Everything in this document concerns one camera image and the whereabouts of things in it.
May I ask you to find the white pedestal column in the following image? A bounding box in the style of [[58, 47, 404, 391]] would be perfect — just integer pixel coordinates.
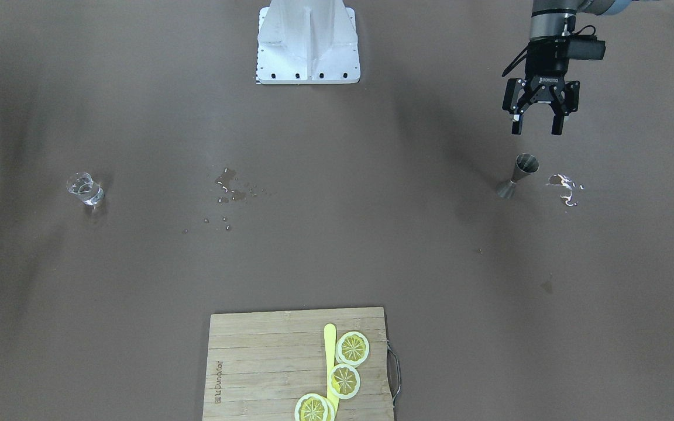
[[255, 1, 361, 85]]

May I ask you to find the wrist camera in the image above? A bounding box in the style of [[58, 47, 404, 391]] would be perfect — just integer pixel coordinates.
[[562, 34, 606, 61]]

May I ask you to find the lemon slice middle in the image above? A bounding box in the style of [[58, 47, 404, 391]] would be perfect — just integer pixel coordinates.
[[327, 363, 362, 400]]

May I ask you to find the clear glass cup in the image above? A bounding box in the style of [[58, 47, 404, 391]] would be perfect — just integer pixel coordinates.
[[66, 172, 105, 207]]

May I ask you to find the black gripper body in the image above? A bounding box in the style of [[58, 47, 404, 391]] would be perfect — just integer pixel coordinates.
[[502, 39, 579, 115]]

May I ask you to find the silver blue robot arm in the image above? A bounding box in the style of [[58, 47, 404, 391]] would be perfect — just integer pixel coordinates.
[[502, 1, 631, 135]]

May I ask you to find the steel double jigger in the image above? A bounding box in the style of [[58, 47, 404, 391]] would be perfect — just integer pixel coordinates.
[[495, 154, 539, 199]]

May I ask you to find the bamboo cutting board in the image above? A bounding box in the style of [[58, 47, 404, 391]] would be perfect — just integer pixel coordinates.
[[201, 307, 395, 420]]

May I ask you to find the lemon slice near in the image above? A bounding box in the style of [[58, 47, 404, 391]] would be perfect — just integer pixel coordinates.
[[293, 394, 335, 421]]

